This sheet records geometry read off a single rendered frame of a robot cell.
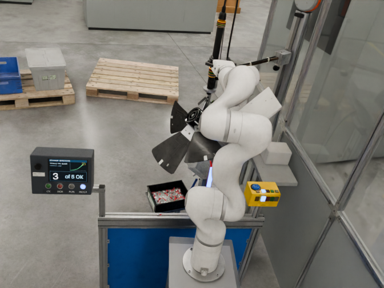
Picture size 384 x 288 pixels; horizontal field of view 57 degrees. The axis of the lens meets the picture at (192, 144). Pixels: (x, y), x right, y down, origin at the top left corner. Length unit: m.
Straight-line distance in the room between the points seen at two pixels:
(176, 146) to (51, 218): 1.41
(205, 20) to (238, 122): 6.79
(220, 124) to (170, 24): 6.60
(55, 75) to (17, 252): 2.33
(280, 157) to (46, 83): 3.10
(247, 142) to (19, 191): 2.63
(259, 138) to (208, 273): 0.74
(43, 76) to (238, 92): 3.68
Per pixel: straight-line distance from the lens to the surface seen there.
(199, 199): 1.31
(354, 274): 2.01
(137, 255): 2.15
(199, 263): 1.56
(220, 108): 1.06
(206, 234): 1.41
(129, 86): 4.86
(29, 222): 3.14
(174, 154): 2.10
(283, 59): 2.29
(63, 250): 2.90
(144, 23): 7.45
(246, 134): 1.05
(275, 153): 2.39
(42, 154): 1.67
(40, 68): 4.51
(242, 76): 1.10
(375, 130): 1.83
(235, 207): 1.30
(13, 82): 4.58
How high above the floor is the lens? 2.24
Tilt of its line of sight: 34 degrees down
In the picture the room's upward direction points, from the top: 9 degrees clockwise
